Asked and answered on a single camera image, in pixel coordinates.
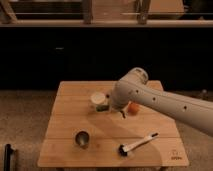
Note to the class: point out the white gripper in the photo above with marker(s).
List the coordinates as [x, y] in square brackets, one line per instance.
[123, 112]

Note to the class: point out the green pepper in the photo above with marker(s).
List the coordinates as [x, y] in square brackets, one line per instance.
[101, 108]

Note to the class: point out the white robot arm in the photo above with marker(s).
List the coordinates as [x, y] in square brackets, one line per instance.
[132, 87]

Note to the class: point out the small metal cup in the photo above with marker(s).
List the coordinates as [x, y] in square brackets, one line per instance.
[82, 139]

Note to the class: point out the orange round fruit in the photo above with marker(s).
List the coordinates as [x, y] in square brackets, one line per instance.
[133, 108]

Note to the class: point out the wooden table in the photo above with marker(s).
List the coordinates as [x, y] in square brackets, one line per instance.
[73, 112]

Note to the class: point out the black object at floor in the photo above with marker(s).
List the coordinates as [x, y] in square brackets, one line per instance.
[8, 151]

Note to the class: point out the white-handled black brush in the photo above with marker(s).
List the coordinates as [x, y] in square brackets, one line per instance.
[124, 149]

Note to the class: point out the wooden shelf frame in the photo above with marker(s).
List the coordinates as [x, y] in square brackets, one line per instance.
[106, 13]

